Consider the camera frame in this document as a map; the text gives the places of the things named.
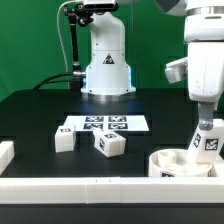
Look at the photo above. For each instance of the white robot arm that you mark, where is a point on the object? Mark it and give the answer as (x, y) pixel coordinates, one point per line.
(108, 74)

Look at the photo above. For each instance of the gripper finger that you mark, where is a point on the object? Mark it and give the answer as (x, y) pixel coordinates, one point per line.
(205, 112)

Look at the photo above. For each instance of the white marker base plate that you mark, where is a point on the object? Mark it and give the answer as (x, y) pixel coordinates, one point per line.
(132, 123)

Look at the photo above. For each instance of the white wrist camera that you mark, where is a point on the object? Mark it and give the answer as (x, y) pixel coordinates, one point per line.
(176, 71)

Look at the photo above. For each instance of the white round stool seat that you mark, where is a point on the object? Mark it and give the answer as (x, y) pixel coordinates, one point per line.
(173, 163)

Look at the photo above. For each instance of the white left fence rail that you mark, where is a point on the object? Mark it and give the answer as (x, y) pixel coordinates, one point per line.
(6, 154)

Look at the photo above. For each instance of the white right fence rail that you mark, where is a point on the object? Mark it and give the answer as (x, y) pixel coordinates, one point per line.
(219, 169)

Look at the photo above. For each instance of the white front fence rail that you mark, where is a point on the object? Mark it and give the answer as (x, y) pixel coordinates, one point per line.
(111, 190)

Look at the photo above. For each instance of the white fence rail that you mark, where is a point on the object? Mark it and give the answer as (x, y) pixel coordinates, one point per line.
(219, 169)
(6, 154)
(111, 190)

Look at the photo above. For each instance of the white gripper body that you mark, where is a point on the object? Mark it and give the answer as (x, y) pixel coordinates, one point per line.
(205, 71)

